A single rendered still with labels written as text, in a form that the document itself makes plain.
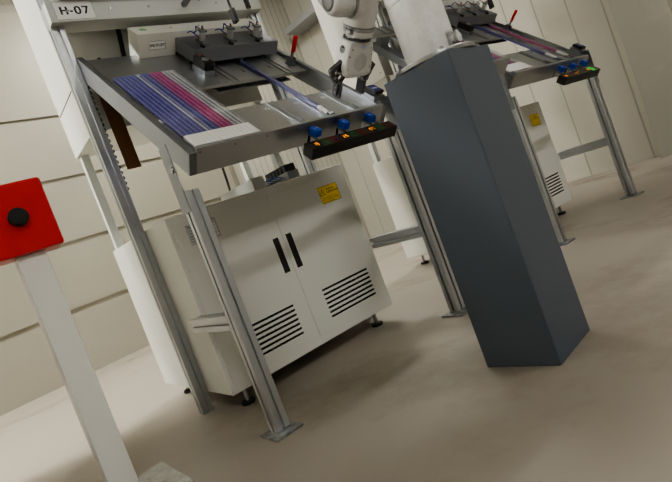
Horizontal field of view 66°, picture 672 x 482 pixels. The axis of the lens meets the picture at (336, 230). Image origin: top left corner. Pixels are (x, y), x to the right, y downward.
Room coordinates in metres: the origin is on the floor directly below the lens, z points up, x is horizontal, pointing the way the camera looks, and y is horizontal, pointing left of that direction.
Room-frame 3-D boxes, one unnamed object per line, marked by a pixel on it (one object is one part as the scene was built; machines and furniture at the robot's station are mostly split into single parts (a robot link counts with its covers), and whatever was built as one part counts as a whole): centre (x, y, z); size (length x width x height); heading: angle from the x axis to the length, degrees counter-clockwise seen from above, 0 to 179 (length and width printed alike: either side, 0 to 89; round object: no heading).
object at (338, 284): (1.99, 0.37, 0.31); 0.70 x 0.65 x 0.62; 127
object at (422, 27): (1.20, -0.35, 0.79); 0.19 x 0.19 x 0.18
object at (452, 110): (1.20, -0.35, 0.35); 0.18 x 0.18 x 0.70; 43
